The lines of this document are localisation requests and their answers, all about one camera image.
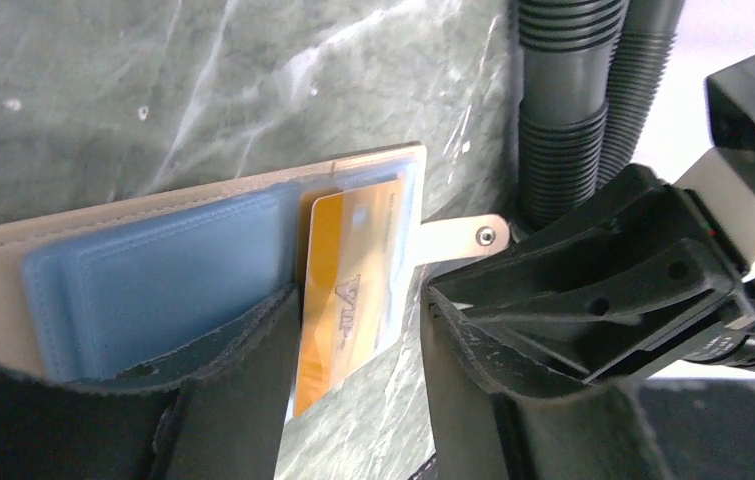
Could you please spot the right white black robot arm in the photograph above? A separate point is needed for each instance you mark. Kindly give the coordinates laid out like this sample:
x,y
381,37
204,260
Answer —
x,y
635,278

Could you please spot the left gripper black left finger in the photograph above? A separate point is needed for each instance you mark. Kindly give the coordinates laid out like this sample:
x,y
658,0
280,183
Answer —
x,y
212,409

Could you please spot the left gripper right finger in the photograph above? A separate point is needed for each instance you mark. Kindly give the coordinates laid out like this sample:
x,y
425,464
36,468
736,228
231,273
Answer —
x,y
496,413

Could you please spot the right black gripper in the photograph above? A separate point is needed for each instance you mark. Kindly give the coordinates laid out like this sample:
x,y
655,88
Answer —
x,y
637,276

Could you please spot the tan leather card holder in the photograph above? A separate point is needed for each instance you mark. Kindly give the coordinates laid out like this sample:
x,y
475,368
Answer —
x,y
88,293

